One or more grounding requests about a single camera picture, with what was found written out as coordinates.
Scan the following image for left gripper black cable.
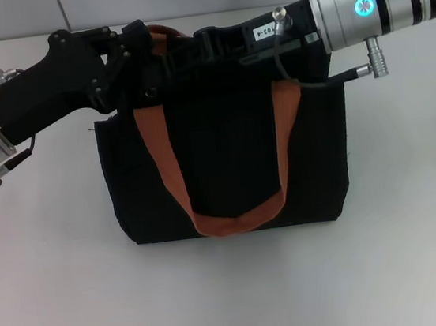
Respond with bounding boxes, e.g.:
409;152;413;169
0;63;42;187

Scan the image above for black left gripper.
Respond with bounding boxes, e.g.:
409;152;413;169
0;17;171;147

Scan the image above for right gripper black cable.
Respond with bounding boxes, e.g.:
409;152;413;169
269;0;391;95

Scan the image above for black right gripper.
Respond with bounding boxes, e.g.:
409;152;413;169
154;0;333;99

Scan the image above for black food bag orange straps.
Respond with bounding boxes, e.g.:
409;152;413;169
82;1;363;252

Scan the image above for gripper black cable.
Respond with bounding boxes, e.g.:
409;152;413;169
0;63;42;187
269;0;391;95

